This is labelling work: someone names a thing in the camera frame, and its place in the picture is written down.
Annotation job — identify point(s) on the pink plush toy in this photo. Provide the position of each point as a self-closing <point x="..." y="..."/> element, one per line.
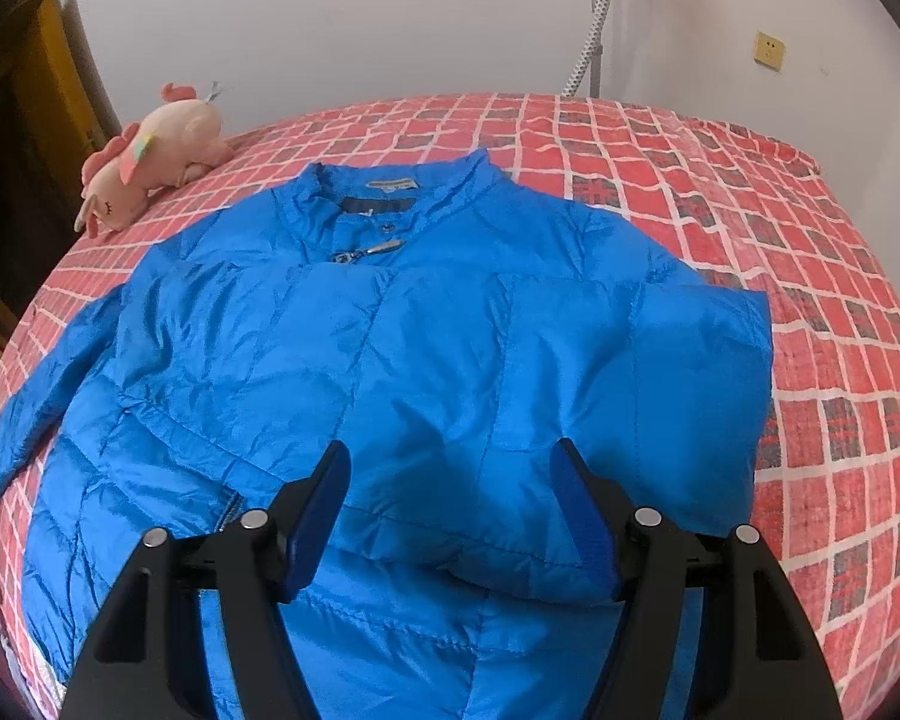
<point x="169" y="142"/>

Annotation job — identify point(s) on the yellow wall socket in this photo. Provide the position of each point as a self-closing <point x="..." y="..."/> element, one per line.
<point x="769" y="51"/>

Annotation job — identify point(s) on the blue down jacket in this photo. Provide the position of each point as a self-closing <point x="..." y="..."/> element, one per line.
<point x="420" y="360"/>

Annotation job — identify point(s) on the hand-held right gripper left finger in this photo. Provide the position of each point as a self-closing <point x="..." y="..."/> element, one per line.
<point x="316" y="510"/>

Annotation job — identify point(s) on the yellow wooden wardrobe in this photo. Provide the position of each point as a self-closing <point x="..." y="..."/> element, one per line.
<point x="52" y="60"/>

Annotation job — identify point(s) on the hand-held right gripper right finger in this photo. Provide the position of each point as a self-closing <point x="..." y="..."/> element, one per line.
<point x="579" y="510"/>

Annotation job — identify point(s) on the red plaid blanket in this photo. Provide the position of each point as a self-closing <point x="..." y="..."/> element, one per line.
<point x="795" y="315"/>

